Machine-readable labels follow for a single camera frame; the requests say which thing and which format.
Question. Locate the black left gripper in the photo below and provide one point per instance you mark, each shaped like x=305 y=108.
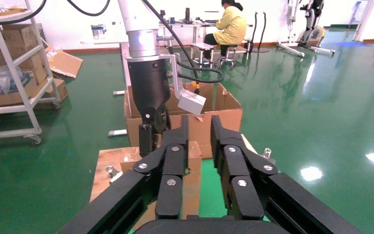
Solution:
x=148 y=87

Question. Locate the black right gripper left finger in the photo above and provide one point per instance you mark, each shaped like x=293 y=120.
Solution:
x=174 y=168

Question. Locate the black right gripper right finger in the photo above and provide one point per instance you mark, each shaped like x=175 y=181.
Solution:
x=238 y=174

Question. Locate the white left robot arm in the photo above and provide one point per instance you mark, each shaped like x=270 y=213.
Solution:
x=135 y=16

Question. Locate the large open cardboard carton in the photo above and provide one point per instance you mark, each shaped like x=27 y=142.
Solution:
x=225 y=119

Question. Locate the small brown cardboard box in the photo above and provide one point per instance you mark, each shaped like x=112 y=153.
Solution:
x=59 y=92

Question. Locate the flattened cardboard sheet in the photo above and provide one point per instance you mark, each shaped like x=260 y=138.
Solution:
x=66 y=64

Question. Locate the narrow brown cardboard box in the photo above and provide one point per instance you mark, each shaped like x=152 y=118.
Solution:
x=40 y=72

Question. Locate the flat brown cardboard box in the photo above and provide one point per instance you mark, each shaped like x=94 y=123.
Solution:
x=12 y=97

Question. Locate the large brown cardboard box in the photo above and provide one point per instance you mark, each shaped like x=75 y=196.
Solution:
x=16 y=38

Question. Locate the silver metal binder clip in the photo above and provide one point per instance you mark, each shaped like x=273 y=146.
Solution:
x=267 y=152
x=114 y=176

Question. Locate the white step stool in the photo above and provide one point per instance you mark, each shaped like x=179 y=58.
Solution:
x=203 y=46

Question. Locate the white framed desk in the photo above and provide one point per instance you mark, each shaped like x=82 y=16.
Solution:
x=180 y=24

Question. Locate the black stool chrome base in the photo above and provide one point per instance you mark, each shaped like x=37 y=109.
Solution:
x=229 y=46

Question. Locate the shiny metal can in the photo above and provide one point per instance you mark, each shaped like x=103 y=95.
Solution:
x=98 y=32

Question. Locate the black bottle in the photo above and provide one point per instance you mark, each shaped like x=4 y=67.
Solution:
x=187 y=16

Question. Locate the black stand round base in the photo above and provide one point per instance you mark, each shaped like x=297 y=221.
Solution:
x=260 y=50

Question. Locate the person in yellow coat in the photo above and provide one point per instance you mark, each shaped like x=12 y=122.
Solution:
x=232 y=27

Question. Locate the white metal shelf rack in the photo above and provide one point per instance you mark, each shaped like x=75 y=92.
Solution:
x=9 y=133

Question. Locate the white machine with legs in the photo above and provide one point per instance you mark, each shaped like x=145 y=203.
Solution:
x=314 y=35

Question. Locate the clear plastic bag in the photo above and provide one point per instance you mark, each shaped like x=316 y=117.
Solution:
x=0 y=79

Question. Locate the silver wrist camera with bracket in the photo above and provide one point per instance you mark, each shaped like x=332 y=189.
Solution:
x=192 y=102

